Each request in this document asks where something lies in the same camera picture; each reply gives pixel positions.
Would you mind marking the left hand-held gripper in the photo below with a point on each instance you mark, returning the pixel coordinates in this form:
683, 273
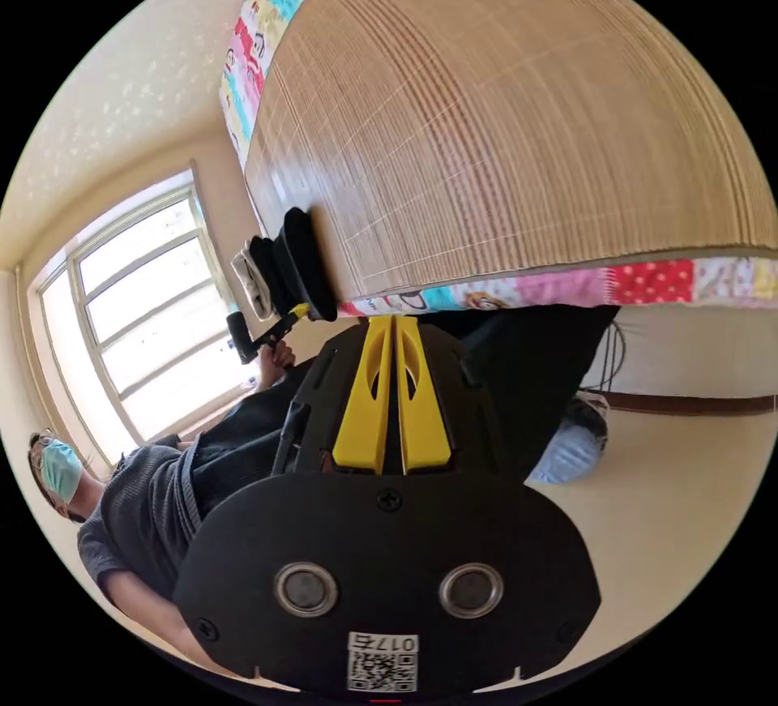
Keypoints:
240, 341

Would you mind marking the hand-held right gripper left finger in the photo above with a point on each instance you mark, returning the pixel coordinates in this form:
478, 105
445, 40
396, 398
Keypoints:
363, 414

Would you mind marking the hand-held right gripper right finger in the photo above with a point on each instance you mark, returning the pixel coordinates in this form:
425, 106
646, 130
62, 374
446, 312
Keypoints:
425, 426

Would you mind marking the person's right forearm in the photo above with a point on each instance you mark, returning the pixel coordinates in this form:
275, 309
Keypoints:
158, 615

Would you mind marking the person's left hand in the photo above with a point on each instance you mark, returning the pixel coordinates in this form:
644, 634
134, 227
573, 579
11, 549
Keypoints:
278, 361

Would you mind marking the pile of clothes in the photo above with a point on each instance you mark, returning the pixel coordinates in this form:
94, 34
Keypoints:
304, 268

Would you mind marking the window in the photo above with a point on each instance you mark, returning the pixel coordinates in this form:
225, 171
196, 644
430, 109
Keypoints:
152, 317

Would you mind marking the person's body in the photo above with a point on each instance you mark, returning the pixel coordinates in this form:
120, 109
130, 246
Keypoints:
146, 511

